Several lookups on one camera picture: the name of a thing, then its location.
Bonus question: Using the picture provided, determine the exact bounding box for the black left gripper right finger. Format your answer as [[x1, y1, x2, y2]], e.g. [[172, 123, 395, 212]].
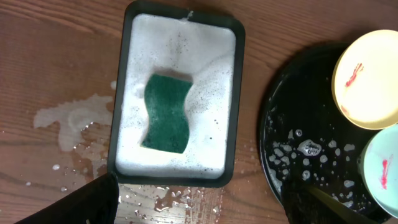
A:
[[281, 180, 377, 224]]

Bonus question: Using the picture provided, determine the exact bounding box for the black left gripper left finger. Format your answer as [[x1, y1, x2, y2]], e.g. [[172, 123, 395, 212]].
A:
[[16, 172, 119, 224]]

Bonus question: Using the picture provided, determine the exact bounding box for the light blue plate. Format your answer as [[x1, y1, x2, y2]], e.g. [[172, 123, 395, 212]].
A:
[[358, 124, 397, 218]]

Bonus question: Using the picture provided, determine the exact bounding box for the green yellow sponge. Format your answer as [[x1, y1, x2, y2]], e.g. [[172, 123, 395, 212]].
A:
[[142, 74, 192, 154]]

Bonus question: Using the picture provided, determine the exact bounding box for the round black tray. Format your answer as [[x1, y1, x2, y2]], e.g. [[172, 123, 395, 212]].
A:
[[258, 43, 390, 223]]

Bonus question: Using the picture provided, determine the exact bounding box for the black rectangular soapy tray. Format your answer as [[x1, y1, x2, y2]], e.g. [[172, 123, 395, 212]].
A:
[[108, 1, 246, 188]]

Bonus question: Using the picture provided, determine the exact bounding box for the yellow plate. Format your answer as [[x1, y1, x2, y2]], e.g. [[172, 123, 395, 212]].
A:
[[331, 29, 397, 130]]

